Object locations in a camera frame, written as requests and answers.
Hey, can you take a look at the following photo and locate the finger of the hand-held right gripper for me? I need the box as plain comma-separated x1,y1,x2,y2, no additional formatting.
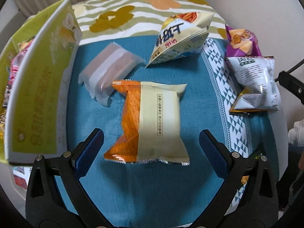
278,71,304,105

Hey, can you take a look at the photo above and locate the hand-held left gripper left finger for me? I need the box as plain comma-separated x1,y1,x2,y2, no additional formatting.
25,128,112,228

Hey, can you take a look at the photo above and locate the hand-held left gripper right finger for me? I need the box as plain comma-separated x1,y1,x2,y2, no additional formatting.
193,129,279,228

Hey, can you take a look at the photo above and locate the orange and cream snack packet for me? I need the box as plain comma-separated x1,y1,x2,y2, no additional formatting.
104,79,190,166

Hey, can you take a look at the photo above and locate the yellow-green cardboard box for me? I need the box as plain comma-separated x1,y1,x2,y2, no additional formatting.
0,0,83,167

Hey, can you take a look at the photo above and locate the pink snack packet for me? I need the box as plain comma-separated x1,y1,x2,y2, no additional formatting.
5,40,34,105

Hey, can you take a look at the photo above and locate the white and purple snack packet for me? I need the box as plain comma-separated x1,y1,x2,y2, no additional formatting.
229,56,281,116

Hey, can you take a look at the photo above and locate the white garment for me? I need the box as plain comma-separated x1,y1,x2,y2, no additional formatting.
288,121,304,148

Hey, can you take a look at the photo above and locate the blue patterned table cloth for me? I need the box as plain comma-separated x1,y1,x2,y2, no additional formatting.
55,34,279,228

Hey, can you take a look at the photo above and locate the translucent pink wafer packet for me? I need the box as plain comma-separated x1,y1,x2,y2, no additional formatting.
78,42,146,106

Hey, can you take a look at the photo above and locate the white fries snack packet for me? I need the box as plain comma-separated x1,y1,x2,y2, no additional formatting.
146,12,215,67

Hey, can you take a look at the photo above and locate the flowered striped bedspread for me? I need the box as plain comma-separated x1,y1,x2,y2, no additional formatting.
71,0,229,46

